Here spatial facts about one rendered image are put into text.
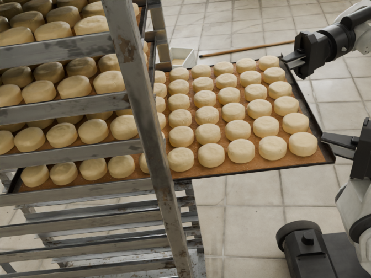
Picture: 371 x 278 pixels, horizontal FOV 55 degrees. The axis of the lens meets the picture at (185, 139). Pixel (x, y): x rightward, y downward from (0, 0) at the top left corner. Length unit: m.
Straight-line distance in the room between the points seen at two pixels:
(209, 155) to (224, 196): 1.33
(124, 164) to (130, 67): 0.26
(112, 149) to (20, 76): 0.20
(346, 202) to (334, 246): 0.51
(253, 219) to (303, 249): 0.41
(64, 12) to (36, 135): 0.21
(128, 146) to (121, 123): 0.06
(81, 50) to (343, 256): 1.35
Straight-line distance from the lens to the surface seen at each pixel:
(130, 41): 0.45
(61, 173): 0.71
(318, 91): 2.75
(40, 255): 0.86
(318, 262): 1.56
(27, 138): 0.68
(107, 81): 0.57
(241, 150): 0.66
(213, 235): 1.83
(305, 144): 0.68
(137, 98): 0.49
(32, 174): 0.74
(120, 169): 0.67
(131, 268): 0.87
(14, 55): 0.53
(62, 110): 0.56
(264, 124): 0.72
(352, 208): 1.13
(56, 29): 0.55
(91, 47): 0.49
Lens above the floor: 1.51
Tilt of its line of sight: 40 degrees down
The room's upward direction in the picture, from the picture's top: 10 degrees counter-clockwise
